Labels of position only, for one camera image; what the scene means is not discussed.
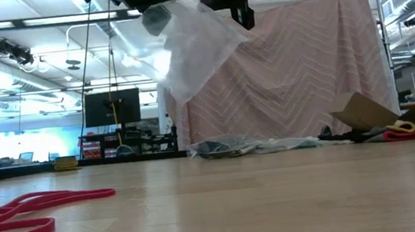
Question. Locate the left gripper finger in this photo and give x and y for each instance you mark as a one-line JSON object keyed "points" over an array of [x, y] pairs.
{"points": [[157, 21], [153, 0]]}

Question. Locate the small cardboard box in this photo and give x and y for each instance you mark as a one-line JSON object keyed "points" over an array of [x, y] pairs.
{"points": [[362, 113]]}

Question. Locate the round ceiling fixture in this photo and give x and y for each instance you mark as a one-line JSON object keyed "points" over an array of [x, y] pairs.
{"points": [[73, 64]]}

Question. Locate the black monitor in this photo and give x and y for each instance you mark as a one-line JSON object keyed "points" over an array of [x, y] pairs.
{"points": [[95, 112]]}

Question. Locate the cluttered black workbench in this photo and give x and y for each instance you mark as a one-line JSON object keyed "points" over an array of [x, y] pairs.
{"points": [[148, 137]]}

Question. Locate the grey round base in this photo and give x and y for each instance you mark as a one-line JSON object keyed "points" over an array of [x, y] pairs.
{"points": [[124, 151]]}

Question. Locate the black ceiling-mounted device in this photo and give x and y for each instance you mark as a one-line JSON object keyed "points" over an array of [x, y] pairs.
{"points": [[11, 51], [412, 21]]}

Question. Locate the dark grey loop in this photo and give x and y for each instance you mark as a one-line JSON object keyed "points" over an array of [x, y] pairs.
{"points": [[372, 135]]}

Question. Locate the small blue screen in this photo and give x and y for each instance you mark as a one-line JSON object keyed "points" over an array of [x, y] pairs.
{"points": [[26, 157]]}

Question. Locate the red loop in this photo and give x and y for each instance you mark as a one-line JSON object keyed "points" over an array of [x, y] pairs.
{"points": [[402, 135]]}

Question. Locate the yellow loop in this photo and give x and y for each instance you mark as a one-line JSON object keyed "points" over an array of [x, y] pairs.
{"points": [[412, 126]]}

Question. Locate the metal rack frame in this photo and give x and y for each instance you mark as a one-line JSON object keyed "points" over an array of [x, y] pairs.
{"points": [[384, 35]]}

